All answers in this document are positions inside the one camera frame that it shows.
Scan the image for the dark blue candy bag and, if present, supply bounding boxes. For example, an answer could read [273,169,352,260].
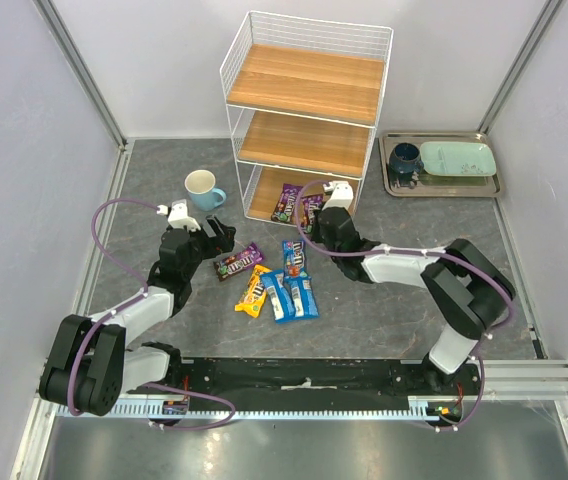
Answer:
[282,240,308,280]

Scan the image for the light blue candy bag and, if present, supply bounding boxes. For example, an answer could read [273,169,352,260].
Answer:
[261,269,296,323]
[285,277,319,320]

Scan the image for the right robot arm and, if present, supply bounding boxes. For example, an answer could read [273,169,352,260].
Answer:
[311,207,516,391]

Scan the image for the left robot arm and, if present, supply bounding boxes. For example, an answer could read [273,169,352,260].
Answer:
[38,215,236,416]

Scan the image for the brown purple candy bag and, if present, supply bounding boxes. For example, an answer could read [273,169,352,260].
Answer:
[213,243,264,282]

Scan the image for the yellow candy bag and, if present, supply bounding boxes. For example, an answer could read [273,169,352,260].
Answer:
[234,265,271,318]

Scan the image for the light blue mug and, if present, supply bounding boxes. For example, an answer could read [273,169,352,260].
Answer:
[184,169,227,212]

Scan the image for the dark blue cup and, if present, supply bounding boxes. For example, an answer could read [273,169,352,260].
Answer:
[389,142,423,175]

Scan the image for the metal serving tray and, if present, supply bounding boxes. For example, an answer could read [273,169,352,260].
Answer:
[378,131,501,198]

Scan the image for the mint green divided plate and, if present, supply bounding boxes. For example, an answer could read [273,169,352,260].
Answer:
[419,141,497,177]

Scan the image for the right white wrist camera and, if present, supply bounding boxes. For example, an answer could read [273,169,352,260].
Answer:
[322,180,354,210]

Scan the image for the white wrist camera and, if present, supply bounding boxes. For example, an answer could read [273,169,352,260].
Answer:
[322,180,354,210]
[156,199,201,233]

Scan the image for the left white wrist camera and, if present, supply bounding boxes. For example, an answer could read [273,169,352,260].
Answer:
[156,199,201,233]

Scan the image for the white wire wooden shelf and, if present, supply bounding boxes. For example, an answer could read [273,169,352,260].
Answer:
[220,10,394,222]

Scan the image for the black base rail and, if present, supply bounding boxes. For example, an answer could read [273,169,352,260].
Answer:
[159,357,480,401]

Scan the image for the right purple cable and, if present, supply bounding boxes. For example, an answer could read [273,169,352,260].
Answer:
[296,180,518,432]

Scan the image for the grey slotted cable duct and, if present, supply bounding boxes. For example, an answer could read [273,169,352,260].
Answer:
[56,394,463,420]

